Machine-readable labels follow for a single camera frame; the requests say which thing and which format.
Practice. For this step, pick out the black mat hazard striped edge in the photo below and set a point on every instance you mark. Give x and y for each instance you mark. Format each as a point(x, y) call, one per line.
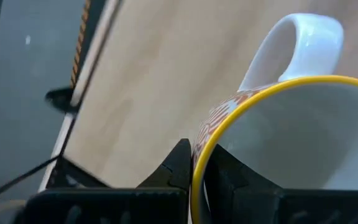
point(80, 40)

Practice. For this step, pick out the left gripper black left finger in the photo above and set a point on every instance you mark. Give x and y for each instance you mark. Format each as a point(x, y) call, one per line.
point(163, 202)

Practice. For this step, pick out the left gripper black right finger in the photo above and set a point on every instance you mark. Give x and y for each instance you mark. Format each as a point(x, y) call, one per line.
point(244, 199)

